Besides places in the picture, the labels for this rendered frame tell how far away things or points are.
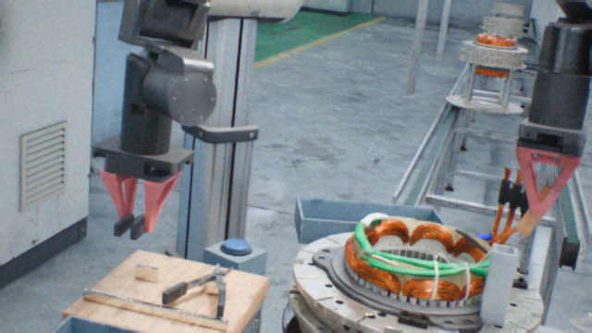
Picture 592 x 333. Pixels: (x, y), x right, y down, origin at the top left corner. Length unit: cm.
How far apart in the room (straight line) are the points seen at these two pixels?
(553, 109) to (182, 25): 40
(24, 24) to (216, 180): 192
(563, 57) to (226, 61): 62
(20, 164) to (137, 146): 238
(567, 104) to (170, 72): 41
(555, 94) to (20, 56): 253
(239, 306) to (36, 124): 242
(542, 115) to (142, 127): 43
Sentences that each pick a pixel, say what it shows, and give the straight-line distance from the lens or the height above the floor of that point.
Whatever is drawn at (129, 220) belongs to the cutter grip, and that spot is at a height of 116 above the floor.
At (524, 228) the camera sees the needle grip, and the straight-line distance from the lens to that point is 88.
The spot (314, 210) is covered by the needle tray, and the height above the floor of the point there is 104.
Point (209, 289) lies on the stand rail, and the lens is 95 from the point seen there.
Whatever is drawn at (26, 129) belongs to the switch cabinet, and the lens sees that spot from 322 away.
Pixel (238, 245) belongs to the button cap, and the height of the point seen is 104.
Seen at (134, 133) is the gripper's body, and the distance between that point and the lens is 85.
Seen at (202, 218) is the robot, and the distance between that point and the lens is 133.
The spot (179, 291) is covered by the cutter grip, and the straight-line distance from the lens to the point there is 91.
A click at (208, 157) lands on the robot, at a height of 113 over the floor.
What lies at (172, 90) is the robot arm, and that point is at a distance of 77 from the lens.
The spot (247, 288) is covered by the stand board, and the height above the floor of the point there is 106.
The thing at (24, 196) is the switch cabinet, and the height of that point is 37.
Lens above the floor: 150
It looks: 17 degrees down
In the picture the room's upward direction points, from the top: 7 degrees clockwise
